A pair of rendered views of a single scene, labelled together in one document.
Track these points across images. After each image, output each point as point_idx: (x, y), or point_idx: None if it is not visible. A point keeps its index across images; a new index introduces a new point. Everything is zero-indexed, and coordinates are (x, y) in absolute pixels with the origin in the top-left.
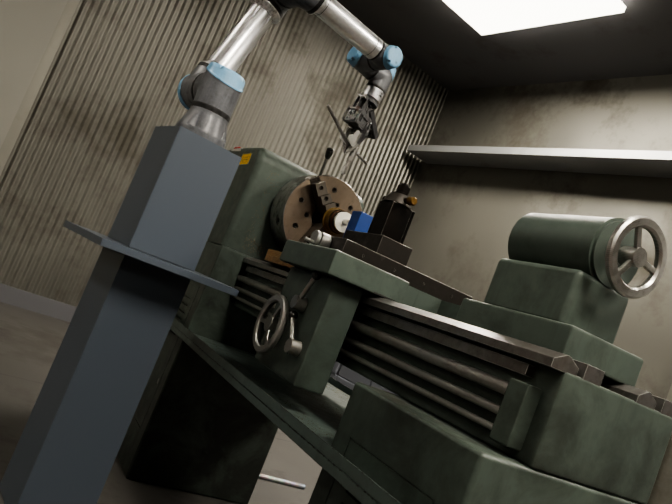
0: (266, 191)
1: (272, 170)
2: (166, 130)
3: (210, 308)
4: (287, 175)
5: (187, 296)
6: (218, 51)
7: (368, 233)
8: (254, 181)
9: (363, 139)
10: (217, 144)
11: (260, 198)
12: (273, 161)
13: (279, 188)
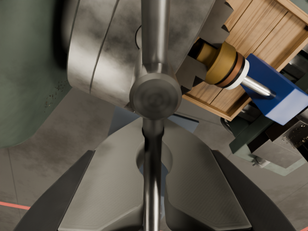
0: (62, 86)
1: (42, 111)
2: None
3: None
4: (45, 85)
5: None
6: None
7: (299, 155)
8: (54, 109)
9: (252, 190)
10: (162, 209)
11: (67, 83)
12: (29, 124)
13: (60, 76)
